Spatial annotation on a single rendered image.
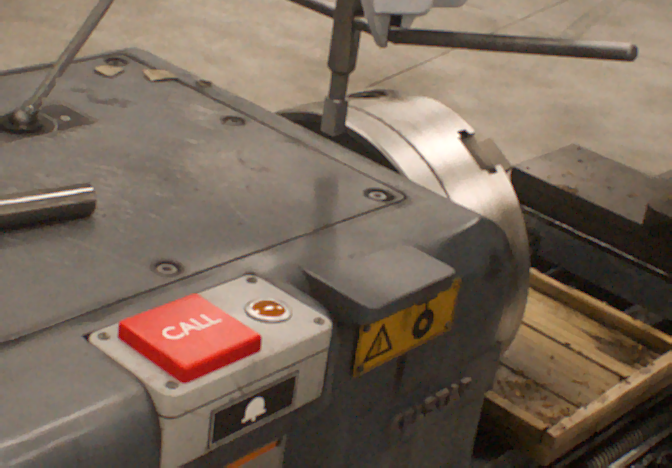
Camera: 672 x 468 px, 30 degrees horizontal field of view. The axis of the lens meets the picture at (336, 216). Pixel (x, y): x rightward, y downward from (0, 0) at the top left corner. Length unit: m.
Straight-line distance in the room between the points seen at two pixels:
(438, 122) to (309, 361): 0.45
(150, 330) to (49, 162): 0.26
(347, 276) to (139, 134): 0.25
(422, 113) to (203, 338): 0.51
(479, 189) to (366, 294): 0.35
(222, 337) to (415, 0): 0.29
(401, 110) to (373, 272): 0.36
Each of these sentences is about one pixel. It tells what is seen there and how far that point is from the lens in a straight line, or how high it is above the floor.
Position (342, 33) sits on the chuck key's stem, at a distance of 0.94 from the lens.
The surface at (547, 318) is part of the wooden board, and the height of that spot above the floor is 0.89.
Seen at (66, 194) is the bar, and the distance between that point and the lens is 0.85.
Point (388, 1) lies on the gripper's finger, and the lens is 0.89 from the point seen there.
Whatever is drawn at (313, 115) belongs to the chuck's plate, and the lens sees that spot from 1.15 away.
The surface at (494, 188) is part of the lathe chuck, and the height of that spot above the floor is 1.19.
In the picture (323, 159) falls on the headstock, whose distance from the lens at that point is 0.99.
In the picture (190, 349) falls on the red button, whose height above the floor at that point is 1.27.
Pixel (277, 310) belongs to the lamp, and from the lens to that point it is 0.77.
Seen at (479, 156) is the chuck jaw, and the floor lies 1.21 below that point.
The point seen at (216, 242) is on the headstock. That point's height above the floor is 1.25.
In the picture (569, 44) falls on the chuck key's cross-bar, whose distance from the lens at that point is 0.83.
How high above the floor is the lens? 1.65
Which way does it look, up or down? 26 degrees down
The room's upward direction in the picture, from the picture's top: 9 degrees clockwise
